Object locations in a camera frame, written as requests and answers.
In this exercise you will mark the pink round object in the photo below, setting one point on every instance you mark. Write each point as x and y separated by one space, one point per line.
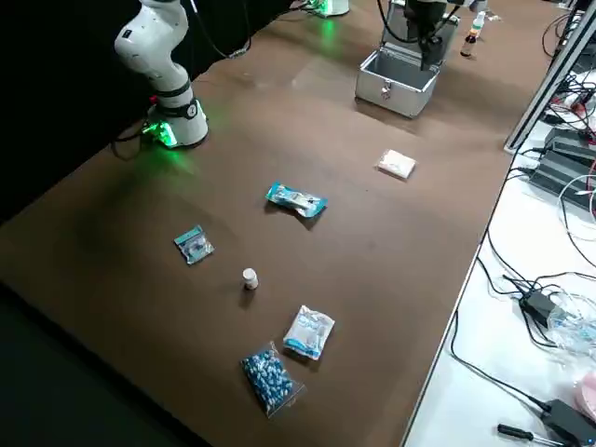
586 391

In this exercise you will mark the black power brick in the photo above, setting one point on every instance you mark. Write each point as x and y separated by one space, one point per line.
572 144
563 179

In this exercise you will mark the clear plastic bag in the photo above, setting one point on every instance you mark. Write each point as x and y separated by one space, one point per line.
572 326

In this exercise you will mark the small teal packet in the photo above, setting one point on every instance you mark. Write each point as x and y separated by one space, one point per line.
193 246

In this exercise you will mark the teal cotton swab packet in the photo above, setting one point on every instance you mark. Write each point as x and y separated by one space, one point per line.
293 198

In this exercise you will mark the brown bottle orange cap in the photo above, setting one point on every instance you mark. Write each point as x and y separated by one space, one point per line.
468 46

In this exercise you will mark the aluminium post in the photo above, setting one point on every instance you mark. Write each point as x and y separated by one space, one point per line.
549 79

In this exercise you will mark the translucent white bottle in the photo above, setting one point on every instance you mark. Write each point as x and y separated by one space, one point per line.
478 23

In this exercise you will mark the small black adapter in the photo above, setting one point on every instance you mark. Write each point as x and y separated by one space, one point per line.
537 305

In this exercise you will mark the white blue surgical pack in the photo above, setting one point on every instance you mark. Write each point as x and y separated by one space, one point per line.
308 332

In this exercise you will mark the small white pill bottle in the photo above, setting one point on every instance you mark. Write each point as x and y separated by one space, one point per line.
250 279

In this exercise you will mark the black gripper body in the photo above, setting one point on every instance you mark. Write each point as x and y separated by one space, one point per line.
426 18

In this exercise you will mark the silver aluminium case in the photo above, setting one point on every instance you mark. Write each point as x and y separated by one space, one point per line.
396 93

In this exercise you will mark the blue white capsule bag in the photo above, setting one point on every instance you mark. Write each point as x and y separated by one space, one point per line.
270 378

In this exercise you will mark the white gauze pack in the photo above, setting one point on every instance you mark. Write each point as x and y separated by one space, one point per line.
396 164

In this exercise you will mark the black power adapter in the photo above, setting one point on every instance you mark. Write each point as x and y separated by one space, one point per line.
570 421

